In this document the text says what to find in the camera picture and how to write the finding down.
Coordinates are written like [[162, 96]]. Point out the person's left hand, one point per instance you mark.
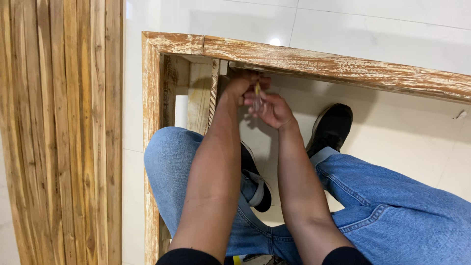
[[237, 88]]

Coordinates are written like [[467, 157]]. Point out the person's right hand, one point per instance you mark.
[[274, 110]]

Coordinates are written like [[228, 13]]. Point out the person's left fingers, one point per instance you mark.
[[257, 79]]

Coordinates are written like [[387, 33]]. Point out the person's right fingers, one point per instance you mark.
[[257, 105]]

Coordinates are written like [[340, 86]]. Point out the person's black left shoe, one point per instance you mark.
[[254, 176]]

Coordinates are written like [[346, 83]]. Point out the person's black shoe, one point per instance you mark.
[[331, 128], [254, 176]]

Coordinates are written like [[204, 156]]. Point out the person's black right shoe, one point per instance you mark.
[[331, 128]]

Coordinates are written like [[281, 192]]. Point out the person's blue jeans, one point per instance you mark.
[[368, 213]]

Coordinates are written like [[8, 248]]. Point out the slatted wooden panel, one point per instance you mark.
[[60, 132]]

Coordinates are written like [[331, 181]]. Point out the small white debris scrap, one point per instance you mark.
[[461, 114]]

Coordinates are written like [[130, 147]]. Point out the whitewashed wooden table frame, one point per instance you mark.
[[257, 59]]

